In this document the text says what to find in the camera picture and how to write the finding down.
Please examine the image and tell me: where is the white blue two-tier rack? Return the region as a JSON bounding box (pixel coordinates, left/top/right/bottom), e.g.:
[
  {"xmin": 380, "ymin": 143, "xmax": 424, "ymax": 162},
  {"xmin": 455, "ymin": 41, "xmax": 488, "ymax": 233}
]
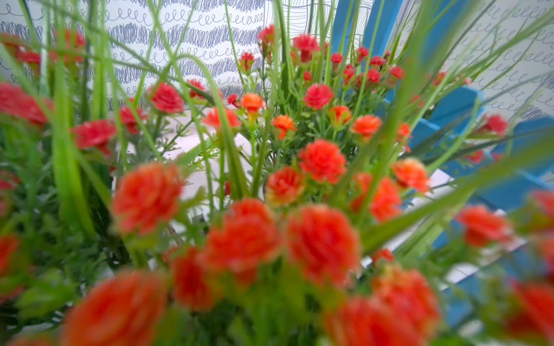
[{"xmin": 164, "ymin": 0, "xmax": 554, "ymax": 330}]

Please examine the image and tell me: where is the orange flower pot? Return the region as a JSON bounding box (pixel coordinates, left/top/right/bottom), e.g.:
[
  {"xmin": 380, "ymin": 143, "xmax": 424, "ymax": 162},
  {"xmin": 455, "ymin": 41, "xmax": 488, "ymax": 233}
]
[{"xmin": 0, "ymin": 77, "xmax": 554, "ymax": 346}]

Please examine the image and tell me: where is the red flower pot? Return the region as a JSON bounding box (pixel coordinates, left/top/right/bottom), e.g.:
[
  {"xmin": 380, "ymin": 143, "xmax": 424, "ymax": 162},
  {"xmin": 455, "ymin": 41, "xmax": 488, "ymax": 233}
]
[
  {"xmin": 0, "ymin": 0, "xmax": 174, "ymax": 269},
  {"xmin": 224, "ymin": 1, "xmax": 482, "ymax": 151}
]

